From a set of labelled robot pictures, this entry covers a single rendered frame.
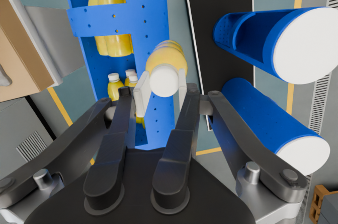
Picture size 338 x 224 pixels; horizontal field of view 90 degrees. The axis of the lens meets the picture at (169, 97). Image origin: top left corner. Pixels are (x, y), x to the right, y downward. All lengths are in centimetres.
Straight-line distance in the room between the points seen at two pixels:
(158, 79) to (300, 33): 65
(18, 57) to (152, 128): 50
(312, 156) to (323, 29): 63
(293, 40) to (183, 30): 108
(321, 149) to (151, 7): 102
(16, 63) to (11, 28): 11
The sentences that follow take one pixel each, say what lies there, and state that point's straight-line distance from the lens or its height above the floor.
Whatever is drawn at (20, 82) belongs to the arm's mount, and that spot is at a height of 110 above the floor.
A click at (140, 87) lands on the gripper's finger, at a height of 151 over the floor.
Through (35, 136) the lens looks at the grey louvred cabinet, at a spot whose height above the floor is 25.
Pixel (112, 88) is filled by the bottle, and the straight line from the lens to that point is 68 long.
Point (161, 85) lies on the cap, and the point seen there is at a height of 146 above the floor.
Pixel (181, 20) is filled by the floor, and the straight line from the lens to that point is 167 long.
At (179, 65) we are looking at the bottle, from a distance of 24.
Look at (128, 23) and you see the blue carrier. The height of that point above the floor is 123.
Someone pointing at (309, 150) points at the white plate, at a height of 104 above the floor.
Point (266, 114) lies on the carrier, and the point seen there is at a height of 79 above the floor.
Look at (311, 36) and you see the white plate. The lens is 82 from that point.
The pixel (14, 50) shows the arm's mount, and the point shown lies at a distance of 76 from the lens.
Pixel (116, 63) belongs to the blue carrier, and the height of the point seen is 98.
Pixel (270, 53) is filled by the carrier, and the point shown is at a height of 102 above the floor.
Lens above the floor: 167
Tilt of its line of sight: 65 degrees down
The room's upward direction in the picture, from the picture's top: 176 degrees clockwise
